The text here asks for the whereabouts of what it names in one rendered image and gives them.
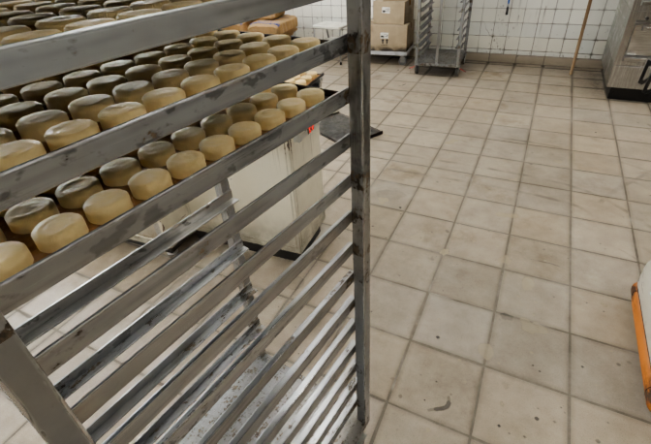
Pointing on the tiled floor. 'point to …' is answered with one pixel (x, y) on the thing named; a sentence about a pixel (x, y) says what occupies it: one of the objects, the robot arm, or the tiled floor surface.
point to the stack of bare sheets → (339, 127)
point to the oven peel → (586, 14)
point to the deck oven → (630, 36)
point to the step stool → (330, 27)
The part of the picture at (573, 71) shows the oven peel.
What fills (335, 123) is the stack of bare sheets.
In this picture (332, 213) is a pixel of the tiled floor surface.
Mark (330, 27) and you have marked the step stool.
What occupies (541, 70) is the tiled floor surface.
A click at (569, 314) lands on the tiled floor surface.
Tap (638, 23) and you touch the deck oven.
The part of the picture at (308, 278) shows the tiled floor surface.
